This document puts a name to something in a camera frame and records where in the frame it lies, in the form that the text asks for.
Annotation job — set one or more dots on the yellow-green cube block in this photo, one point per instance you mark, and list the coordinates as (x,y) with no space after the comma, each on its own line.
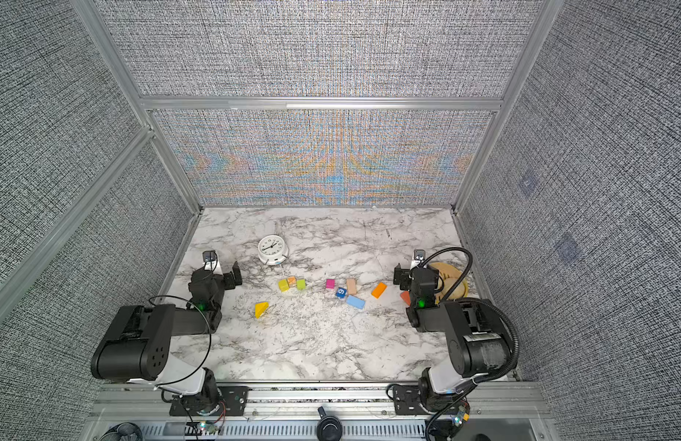
(284,285)

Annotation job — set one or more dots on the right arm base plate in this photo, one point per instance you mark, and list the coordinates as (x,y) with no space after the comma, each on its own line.
(422,400)

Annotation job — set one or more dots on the black knob on rail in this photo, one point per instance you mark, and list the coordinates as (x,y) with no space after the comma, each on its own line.
(329,427)

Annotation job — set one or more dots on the white alarm clock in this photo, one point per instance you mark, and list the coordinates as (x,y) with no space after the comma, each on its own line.
(272,250)

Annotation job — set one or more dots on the yellow wooden bucket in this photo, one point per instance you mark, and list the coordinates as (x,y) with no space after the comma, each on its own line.
(448,276)

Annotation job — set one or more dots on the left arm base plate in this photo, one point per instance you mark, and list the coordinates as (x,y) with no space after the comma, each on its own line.
(229,401)

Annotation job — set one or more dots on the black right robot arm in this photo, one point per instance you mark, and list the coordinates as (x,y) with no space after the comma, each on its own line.
(482,343)

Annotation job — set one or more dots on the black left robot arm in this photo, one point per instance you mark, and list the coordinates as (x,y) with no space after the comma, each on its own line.
(136,346)

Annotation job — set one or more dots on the light blue rectangular block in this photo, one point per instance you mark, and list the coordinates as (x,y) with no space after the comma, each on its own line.
(355,302)

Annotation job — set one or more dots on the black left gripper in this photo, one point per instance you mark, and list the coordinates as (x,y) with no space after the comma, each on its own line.
(230,277)

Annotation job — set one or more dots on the yellow triangular block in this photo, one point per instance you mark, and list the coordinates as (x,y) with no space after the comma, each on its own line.
(260,308)

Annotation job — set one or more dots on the natural wood rectangular block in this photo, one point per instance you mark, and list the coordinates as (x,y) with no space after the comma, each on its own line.
(351,286)

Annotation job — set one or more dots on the orange rectangular block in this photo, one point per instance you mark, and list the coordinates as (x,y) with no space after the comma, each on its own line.
(378,290)

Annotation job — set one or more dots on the aluminium front rail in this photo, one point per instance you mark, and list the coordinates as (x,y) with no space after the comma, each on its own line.
(287,410)

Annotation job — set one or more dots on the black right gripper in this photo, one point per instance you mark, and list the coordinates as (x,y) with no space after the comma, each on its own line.
(401,277)

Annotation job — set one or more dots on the red rectangular block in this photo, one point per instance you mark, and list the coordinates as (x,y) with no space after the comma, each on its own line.
(405,296)

